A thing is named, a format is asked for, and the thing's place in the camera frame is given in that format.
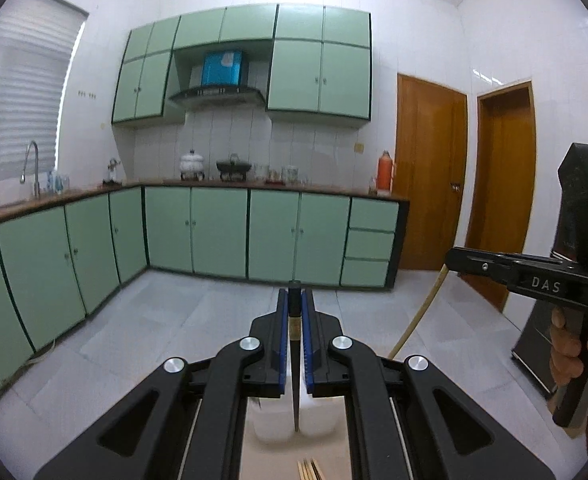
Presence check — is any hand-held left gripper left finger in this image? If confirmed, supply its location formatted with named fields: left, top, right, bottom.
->
left=33, top=287, right=295, bottom=480

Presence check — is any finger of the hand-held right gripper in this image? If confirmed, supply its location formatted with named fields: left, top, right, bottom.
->
left=445, top=246, right=579, bottom=287

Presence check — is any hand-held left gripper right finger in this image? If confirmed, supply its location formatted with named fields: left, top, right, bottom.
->
left=300, top=287, right=557, bottom=480

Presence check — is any white plastic utensil holder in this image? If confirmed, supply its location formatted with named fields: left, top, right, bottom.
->
left=249, top=394, right=346, bottom=443

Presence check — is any pale bamboo chopstick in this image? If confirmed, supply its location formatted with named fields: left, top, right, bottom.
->
left=388, top=264, right=451, bottom=362

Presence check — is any person's right hand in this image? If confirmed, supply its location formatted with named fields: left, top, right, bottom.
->
left=549, top=306, right=588, bottom=391

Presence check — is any plain wooden door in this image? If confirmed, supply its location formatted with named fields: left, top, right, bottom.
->
left=476, top=81, right=536, bottom=312

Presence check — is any green drawer unit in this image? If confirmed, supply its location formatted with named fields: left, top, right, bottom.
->
left=339, top=196, right=410, bottom=291

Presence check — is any black box appliance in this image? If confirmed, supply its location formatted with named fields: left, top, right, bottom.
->
left=511, top=300, right=561, bottom=397

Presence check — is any four-door green base cabinet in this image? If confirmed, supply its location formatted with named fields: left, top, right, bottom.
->
left=141, top=185, right=353, bottom=287

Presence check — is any orange thermos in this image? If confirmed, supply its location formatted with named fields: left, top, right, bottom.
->
left=376, top=150, right=395, bottom=196

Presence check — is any black wok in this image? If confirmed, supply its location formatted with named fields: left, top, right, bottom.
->
left=216, top=153, right=251, bottom=182

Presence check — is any white lidded pot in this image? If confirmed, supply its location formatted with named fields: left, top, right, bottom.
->
left=179, top=148, right=208, bottom=181

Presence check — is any brown wooden countertop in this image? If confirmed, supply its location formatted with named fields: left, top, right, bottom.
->
left=0, top=179, right=411, bottom=233

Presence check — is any long green base cabinet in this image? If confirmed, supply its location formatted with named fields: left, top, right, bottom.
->
left=0, top=187, right=148, bottom=401

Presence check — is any small white figurine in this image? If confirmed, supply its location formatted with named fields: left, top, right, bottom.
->
left=102, top=157, right=124, bottom=186

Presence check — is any black range hood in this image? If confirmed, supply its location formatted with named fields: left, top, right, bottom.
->
left=168, top=85, right=267, bottom=109

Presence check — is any clear plastic bottle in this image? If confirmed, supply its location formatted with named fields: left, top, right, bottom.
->
left=46, top=170, right=70, bottom=196

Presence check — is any blue box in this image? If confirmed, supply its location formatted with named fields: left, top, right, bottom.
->
left=201, top=50, right=248, bottom=86

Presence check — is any chrome kitchen faucet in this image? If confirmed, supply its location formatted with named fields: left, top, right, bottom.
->
left=20, top=140, right=43, bottom=197

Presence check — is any white window blind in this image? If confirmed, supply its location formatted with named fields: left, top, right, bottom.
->
left=0, top=0, right=90, bottom=187

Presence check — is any wooden door with handle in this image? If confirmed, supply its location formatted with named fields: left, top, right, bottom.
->
left=396, top=72, right=470, bottom=272

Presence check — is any white power cable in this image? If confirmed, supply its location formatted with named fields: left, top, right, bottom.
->
left=25, top=341, right=58, bottom=364

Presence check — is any wide green wall cabinet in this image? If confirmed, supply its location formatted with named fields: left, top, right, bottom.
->
left=266, top=4, right=373, bottom=122

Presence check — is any tall green wall cabinet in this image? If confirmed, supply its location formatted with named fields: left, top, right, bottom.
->
left=111, top=15, right=186, bottom=126

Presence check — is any short green wall cabinet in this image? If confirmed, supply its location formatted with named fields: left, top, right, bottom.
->
left=173, top=4, right=278, bottom=52

